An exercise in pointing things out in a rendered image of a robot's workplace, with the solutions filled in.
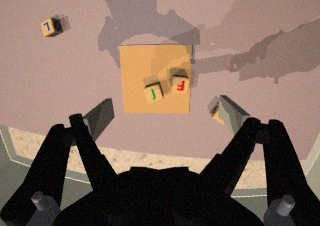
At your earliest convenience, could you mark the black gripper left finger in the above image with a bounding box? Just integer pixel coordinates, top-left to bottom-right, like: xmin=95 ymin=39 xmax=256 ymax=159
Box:
xmin=0 ymin=98 xmax=137 ymax=226

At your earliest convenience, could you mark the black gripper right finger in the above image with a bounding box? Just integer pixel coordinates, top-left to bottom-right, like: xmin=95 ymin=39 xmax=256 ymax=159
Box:
xmin=172 ymin=95 xmax=320 ymax=226

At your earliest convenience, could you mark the tan block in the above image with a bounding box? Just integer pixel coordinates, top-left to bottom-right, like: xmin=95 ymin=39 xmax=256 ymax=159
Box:
xmin=144 ymin=82 xmax=164 ymax=103
xmin=41 ymin=18 xmax=63 ymax=37
xmin=171 ymin=75 xmax=190 ymax=94
xmin=210 ymin=102 xmax=225 ymax=124

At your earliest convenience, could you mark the tan square mat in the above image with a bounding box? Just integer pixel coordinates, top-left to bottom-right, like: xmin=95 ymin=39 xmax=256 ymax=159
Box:
xmin=119 ymin=45 xmax=192 ymax=113

